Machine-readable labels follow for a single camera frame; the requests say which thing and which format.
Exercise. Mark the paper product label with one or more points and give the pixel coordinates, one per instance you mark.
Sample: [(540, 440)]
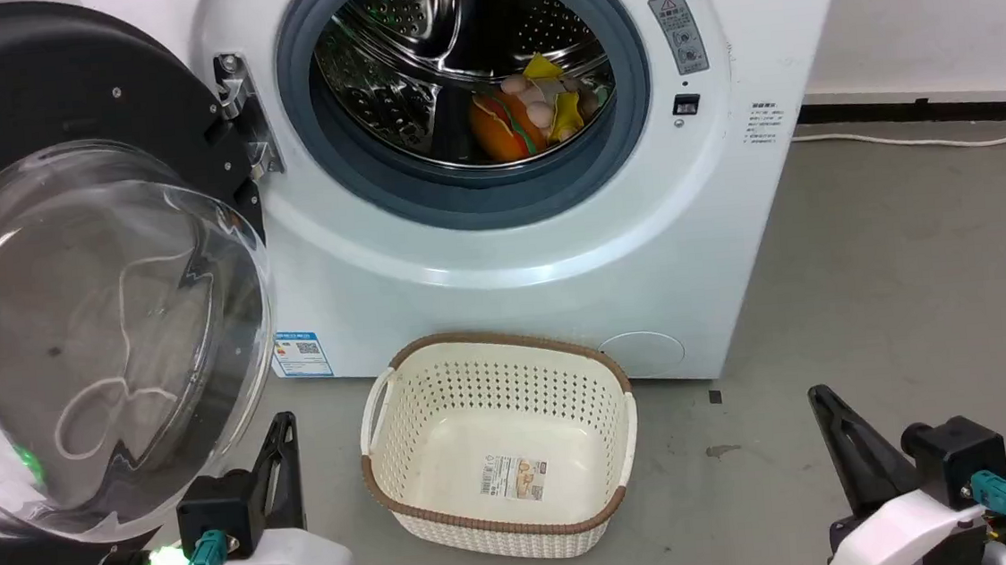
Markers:
[(513, 478)]

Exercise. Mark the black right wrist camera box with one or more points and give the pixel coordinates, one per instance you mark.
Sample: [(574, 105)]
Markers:
[(952, 458)]

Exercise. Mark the black door latch socket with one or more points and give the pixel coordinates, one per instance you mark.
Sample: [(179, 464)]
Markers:
[(686, 104)]

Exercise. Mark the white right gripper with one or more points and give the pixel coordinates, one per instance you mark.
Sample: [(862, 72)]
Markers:
[(909, 538)]

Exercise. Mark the blue energy label sticker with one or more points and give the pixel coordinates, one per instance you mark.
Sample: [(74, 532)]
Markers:
[(300, 355)]

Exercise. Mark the metal washer door hinge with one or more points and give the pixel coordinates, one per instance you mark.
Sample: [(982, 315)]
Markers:
[(249, 114)]

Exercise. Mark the open washer door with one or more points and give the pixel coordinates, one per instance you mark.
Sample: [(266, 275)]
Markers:
[(12, 88)]

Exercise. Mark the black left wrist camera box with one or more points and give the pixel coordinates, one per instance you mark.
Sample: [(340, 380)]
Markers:
[(216, 512)]

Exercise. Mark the stainless steel washer drum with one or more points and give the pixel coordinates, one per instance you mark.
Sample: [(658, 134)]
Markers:
[(399, 102)]

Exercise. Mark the black wall baseboard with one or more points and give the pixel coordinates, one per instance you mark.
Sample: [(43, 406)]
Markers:
[(947, 110)]

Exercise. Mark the grey warning sticker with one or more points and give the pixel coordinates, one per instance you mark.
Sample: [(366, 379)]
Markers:
[(679, 33)]

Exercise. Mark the yellow and beige plush doll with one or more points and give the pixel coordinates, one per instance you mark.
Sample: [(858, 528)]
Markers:
[(567, 116)]

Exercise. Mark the round white filter cover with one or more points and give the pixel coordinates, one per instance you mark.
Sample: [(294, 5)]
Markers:
[(643, 355)]

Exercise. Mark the orange hamburger plush toy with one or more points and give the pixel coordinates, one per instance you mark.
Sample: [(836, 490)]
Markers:
[(500, 130)]

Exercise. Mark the cream laundry basket brown rim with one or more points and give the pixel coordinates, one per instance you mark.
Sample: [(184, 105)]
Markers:
[(440, 395)]

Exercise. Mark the white front-load washing machine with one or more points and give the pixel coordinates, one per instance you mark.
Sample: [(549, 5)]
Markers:
[(512, 282)]

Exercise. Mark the small printed text sticker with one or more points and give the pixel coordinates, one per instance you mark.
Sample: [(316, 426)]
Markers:
[(767, 122)]

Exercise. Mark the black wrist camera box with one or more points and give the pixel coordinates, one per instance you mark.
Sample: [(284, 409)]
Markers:
[(952, 458), (216, 512)]

